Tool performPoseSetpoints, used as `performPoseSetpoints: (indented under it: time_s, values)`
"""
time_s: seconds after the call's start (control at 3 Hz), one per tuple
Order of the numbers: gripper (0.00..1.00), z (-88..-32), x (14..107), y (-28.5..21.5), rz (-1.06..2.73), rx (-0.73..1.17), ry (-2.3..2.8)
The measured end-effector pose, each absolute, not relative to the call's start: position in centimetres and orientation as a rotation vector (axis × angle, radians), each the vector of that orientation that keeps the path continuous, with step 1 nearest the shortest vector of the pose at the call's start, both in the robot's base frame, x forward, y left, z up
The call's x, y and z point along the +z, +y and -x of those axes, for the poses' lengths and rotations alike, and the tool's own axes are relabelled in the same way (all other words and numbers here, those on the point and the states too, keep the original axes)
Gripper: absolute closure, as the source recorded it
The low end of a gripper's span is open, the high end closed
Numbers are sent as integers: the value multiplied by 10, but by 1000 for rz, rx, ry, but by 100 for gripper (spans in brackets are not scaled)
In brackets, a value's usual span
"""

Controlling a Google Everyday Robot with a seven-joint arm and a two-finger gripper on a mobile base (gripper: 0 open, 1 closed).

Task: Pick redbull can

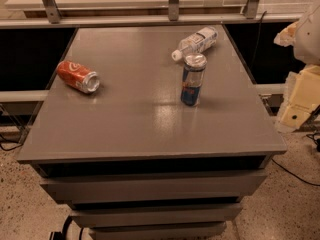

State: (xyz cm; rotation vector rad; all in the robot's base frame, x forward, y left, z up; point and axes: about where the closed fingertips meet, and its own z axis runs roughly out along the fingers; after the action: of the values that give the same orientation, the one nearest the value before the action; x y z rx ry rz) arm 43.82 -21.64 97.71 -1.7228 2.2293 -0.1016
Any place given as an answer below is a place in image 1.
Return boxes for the black floor cable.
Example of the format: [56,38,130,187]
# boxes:
[271,131,320,188]
[0,103,28,152]

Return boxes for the black floor cable left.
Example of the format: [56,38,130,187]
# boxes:
[0,103,28,152]

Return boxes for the red Coca-Cola can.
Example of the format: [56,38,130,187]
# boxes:
[56,61,100,94]

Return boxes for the metal glass railing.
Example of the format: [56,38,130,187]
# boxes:
[0,0,318,29]

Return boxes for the clear plastic water bottle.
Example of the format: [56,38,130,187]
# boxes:
[171,26,218,62]

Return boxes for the grey drawer cabinet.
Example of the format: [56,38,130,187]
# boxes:
[18,26,286,240]

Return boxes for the black floor cable right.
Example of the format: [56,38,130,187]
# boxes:
[271,131,320,188]

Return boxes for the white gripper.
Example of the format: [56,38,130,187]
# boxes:
[273,22,320,130]

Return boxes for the blue silver Red Bull can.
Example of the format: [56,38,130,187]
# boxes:
[180,53,207,106]

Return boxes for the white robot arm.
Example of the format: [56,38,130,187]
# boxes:
[274,2,320,133]

